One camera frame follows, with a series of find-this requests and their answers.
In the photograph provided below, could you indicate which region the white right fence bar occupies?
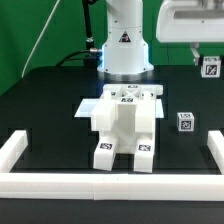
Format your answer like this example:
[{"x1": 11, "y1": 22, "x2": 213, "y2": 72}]
[{"x1": 207, "y1": 130, "x2": 224, "y2": 175}]

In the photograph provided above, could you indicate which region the white chair back frame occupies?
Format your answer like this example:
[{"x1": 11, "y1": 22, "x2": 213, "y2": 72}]
[{"x1": 91, "y1": 84, "x2": 163, "y2": 133}]

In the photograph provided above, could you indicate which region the white chair nut cube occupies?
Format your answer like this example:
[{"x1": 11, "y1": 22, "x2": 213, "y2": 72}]
[
  {"x1": 201, "y1": 56, "x2": 221, "y2": 78},
  {"x1": 177, "y1": 112, "x2": 194, "y2": 132}
]

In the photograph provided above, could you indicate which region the white cable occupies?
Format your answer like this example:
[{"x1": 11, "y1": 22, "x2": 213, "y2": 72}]
[{"x1": 21, "y1": 0, "x2": 62, "y2": 79}]

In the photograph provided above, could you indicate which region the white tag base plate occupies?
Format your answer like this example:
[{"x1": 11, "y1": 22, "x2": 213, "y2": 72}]
[{"x1": 75, "y1": 99, "x2": 164, "y2": 118}]

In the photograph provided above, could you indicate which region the white left fence bar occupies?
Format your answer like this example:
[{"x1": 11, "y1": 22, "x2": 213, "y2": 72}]
[{"x1": 0, "y1": 130, "x2": 28, "y2": 173}]

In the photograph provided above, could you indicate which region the black cable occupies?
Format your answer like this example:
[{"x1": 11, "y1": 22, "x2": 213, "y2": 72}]
[{"x1": 54, "y1": 48, "x2": 103, "y2": 68}]

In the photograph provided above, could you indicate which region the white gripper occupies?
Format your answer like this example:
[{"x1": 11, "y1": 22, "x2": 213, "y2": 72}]
[{"x1": 156, "y1": 0, "x2": 224, "y2": 65}]

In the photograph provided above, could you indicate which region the white chair seat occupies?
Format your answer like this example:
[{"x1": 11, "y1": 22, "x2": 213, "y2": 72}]
[{"x1": 112, "y1": 98, "x2": 156, "y2": 154}]

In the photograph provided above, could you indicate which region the black camera pole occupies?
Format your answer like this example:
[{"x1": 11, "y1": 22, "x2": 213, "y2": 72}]
[{"x1": 82, "y1": 0, "x2": 94, "y2": 50}]

